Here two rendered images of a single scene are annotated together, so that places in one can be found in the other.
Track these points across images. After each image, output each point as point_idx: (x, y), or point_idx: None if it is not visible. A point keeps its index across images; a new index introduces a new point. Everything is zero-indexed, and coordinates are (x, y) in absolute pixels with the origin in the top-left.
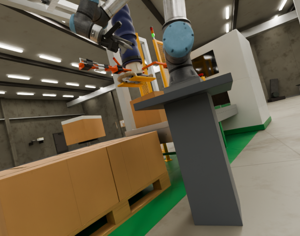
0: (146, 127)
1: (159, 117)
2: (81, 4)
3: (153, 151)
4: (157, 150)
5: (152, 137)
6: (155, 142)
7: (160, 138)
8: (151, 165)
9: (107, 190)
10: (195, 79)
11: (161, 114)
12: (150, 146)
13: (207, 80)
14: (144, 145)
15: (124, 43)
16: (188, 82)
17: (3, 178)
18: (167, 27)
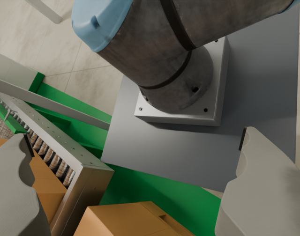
0: (52, 234)
1: (46, 197)
2: None
3: (129, 219)
4: (121, 210)
5: (107, 217)
6: (111, 212)
7: (91, 203)
8: (152, 224)
9: None
10: (225, 44)
11: (39, 190)
12: (125, 224)
13: (299, 18)
14: (131, 234)
15: None
16: (224, 59)
17: None
18: None
